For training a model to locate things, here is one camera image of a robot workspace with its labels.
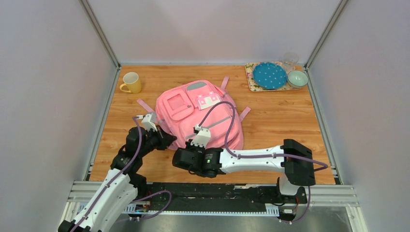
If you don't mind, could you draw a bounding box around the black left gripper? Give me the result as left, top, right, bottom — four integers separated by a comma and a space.
139, 125, 176, 157

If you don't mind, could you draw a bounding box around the pink student backpack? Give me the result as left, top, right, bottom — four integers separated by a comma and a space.
137, 76, 250, 151

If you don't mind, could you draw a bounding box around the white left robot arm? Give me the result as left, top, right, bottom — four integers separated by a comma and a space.
58, 126, 176, 232

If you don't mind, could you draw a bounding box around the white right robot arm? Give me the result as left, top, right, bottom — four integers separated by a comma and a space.
172, 139, 316, 203

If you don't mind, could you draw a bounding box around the yellow mug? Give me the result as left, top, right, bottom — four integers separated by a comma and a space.
119, 72, 142, 94

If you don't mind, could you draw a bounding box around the blue polka dot plate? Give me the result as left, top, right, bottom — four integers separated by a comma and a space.
252, 62, 287, 90

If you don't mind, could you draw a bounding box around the pale green bowl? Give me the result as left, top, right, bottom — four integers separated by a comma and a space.
287, 70, 309, 88

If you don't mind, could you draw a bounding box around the floral placemat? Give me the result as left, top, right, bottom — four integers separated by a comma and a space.
245, 61, 304, 92

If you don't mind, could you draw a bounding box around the clear drinking glass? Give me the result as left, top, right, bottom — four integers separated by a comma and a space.
283, 52, 299, 70

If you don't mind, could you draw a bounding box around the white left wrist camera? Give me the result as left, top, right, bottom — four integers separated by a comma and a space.
136, 112, 158, 131

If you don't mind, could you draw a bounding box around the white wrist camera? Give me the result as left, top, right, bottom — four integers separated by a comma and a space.
190, 124, 211, 148
136, 112, 158, 131

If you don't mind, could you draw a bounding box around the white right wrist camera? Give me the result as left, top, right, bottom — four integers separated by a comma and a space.
190, 124, 211, 148

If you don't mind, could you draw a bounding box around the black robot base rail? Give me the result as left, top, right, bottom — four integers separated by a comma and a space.
133, 182, 308, 213

